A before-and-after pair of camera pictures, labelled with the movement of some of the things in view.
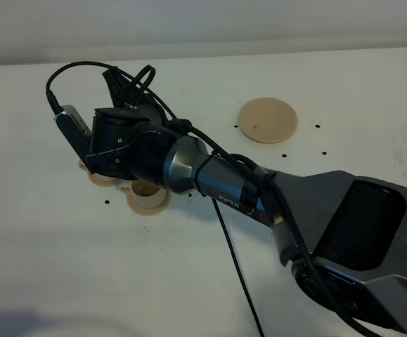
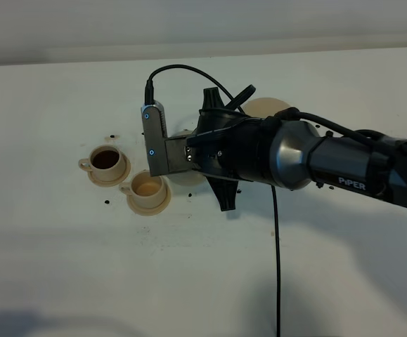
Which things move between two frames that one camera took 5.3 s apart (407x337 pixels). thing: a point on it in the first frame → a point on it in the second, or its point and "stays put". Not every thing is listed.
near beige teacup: (145, 193) stays put
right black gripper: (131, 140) → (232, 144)
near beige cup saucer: (150, 211) stays put
